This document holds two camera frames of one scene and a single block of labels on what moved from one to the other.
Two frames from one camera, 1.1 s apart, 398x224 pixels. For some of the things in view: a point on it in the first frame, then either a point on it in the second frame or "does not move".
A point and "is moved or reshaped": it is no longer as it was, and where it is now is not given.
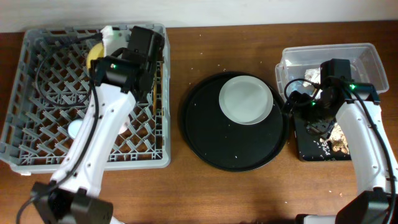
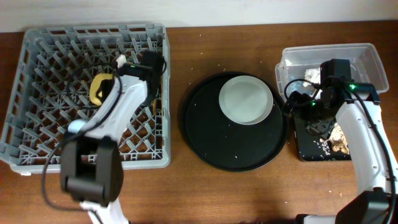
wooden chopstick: (161, 86) does not move
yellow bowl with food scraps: (96, 51) is moved or reshaped
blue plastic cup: (73, 127) does not move
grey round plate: (245, 99) does not move
